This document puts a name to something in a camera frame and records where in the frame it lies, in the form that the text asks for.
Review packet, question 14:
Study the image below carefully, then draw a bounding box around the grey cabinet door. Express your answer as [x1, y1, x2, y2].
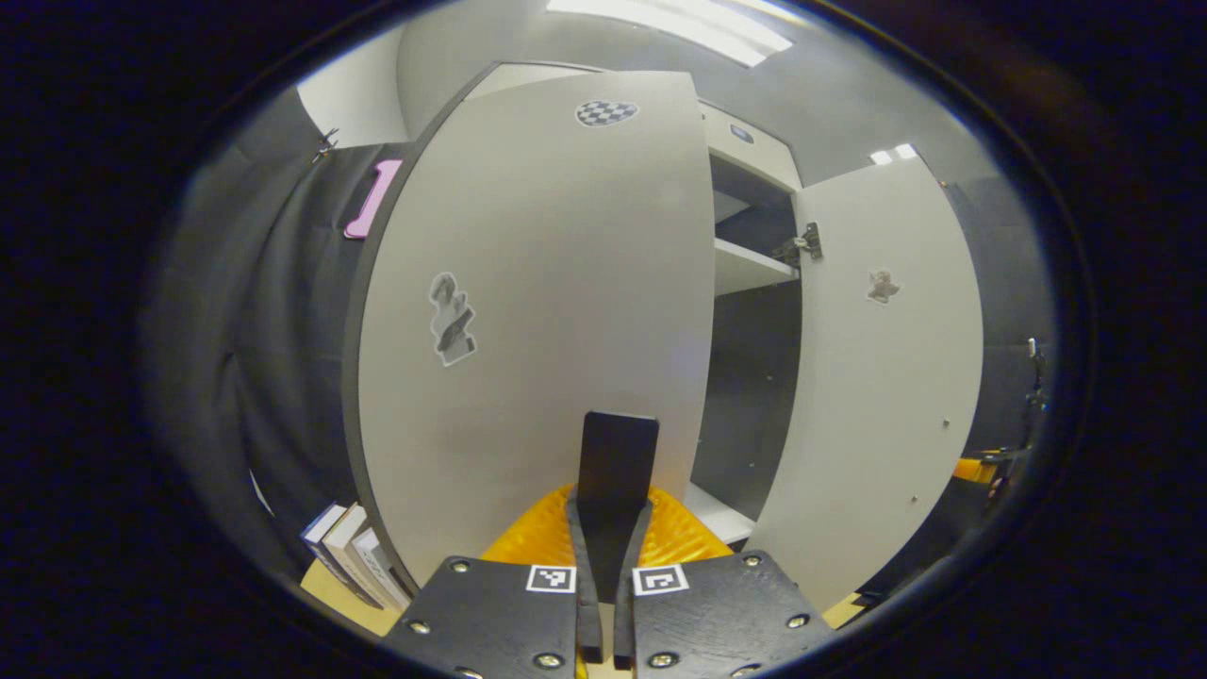
[745, 156, 985, 614]
[341, 71, 716, 604]

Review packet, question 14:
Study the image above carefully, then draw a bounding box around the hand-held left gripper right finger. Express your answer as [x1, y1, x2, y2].
[613, 486, 838, 679]

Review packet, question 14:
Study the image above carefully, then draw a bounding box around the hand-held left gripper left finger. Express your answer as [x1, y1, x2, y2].
[382, 483, 604, 679]

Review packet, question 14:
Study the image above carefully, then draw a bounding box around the metal door hinge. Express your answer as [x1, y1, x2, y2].
[772, 223, 824, 267]

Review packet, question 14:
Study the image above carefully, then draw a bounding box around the large ceiling light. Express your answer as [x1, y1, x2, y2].
[547, 0, 795, 68]

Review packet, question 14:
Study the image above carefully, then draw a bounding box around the black backdrop cloth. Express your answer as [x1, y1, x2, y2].
[141, 90, 1057, 604]

